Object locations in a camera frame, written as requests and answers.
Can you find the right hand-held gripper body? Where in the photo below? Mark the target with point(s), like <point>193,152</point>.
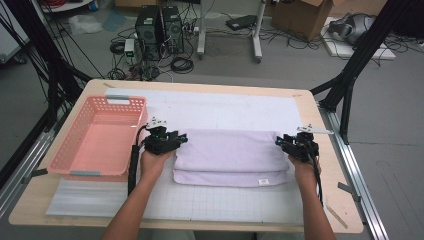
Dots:
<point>303,150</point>

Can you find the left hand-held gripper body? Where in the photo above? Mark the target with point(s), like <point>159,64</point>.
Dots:
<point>160,143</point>

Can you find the lilac patterned towel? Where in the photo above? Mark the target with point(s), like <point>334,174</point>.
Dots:
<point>230,156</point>

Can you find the pink plastic basket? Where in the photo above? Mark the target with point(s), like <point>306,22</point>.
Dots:
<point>63,150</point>

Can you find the person's left hand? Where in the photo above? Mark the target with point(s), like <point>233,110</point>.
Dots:
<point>151,166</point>

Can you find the person's right hand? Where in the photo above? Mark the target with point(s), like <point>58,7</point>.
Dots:
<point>308,175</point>

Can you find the white grid mat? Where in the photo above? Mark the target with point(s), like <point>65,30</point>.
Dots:
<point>216,106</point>

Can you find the thin wooden stick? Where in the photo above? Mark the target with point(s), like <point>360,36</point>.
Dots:
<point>337,216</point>

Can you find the white power supply box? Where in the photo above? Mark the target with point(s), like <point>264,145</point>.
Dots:
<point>129,50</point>

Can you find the white floor board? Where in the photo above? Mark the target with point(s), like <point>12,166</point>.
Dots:
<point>343,50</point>

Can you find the black computer tower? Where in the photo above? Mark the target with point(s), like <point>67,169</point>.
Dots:
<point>173,30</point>
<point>148,33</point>

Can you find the brown cardboard box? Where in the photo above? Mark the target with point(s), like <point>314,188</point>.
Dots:
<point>300,16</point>

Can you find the black flat device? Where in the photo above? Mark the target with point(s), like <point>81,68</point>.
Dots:
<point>240,22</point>

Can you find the grey rounded device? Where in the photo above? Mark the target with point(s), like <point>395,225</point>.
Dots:
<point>353,28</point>

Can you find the clear plastic bag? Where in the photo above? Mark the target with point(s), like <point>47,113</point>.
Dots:
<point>85,24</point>

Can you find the white cabinet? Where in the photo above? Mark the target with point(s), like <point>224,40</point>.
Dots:
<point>11,36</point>

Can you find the aluminium rail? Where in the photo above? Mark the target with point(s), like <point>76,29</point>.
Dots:
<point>30,156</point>
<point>353,166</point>

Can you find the grey metal bracket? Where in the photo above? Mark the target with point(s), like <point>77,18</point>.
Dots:
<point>350,190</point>
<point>36,173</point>

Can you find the white stand frame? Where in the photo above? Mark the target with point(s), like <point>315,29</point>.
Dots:
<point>201,33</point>

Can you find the black frame strut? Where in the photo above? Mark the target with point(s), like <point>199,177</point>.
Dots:
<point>50,66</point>
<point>363,50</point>

